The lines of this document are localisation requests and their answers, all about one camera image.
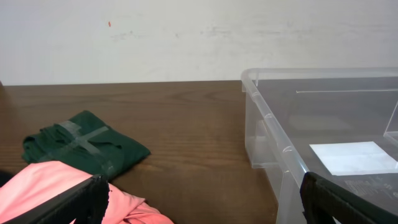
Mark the black cloth on left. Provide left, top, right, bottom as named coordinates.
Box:
left=0, top=170, right=14, bottom=187

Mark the white label in bin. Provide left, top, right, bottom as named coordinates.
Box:
left=310, top=141, right=397, bottom=176

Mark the folded dark green cloth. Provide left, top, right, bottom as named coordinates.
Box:
left=22, top=111, right=150, bottom=180

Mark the pink cloth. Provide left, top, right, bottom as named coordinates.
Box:
left=1, top=161, right=172, bottom=224

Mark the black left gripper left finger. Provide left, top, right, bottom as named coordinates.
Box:
left=5, top=175, right=109, bottom=224

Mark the clear plastic storage bin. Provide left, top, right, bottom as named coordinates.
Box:
left=241, top=68, right=397, bottom=223

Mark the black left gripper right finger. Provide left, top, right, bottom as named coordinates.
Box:
left=300, top=172, right=397, bottom=224

